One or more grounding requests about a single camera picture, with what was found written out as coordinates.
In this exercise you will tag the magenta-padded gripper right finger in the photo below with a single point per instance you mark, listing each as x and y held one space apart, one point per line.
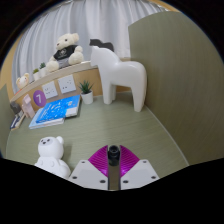
138 175

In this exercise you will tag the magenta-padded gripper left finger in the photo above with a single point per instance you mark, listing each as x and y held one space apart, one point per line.
88 175

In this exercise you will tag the white bear-shaped power strip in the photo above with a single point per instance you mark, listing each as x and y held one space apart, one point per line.
50 153

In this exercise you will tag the pale blue book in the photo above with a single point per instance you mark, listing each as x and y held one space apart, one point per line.
72 111

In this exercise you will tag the bright blue book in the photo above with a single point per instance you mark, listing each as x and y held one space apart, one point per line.
56 108

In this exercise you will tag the small plant white pot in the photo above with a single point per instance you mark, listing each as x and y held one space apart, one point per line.
36 76
87 96
43 71

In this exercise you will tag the dark blue book stack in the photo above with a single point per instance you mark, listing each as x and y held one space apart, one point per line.
16 120

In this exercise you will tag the pink horse figurine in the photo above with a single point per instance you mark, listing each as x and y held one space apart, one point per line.
28 107

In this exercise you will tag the purple round number sign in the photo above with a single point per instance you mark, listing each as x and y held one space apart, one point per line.
39 98

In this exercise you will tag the olive green partition panel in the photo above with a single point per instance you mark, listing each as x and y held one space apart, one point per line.
183 83
4 126

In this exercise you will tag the dark grey horse figurine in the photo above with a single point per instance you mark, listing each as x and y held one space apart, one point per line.
15 107

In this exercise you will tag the large white horse figurine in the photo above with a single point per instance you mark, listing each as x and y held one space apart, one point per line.
123 75

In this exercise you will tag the light wooden ledge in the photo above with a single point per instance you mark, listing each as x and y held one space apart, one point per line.
83 71

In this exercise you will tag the cream and orange plush toy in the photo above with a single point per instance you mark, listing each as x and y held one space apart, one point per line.
22 81

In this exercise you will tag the cream teddy bear black shirt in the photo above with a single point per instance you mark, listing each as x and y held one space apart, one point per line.
66 51

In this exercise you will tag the black horse figurine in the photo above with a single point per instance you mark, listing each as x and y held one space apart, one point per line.
100 43

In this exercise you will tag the pale grey curtain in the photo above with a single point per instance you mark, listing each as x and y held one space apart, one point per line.
100 20

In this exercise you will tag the white wall socket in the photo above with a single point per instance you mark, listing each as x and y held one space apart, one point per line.
50 90
66 84

